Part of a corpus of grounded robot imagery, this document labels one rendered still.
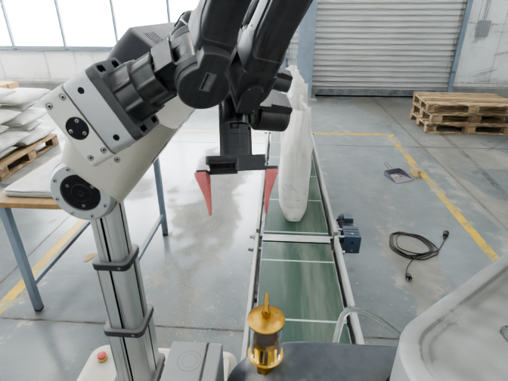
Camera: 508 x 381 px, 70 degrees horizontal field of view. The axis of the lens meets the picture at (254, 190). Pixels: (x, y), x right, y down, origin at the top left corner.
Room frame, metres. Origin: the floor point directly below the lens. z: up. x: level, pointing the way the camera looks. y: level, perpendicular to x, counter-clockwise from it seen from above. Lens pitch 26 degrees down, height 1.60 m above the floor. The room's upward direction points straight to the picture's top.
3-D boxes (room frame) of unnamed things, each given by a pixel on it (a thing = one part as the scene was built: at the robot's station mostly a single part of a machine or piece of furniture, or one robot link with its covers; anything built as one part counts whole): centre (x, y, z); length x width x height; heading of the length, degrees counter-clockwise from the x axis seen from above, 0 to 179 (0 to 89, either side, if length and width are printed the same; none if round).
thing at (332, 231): (2.91, -0.32, 0.35); 2.26 x 0.48 x 0.14; 176
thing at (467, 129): (5.41, -3.10, 0.07); 1.20 x 0.82 x 0.14; 84
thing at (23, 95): (4.33, 2.77, 0.69); 0.66 x 0.43 x 0.13; 176
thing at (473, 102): (5.39, -3.08, 0.36); 1.20 x 0.82 x 0.14; 82
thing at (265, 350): (0.20, -0.01, 1.37); 0.03 x 0.02 x 0.03; 176
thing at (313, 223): (2.93, -0.33, 0.34); 2.21 x 0.39 x 0.09; 176
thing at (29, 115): (4.31, 2.80, 0.45); 0.66 x 0.42 x 0.13; 0
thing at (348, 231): (1.95, -0.57, 0.35); 0.30 x 0.15 x 0.15; 176
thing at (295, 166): (2.21, -0.27, 0.74); 0.47 x 0.22 x 0.72; 174
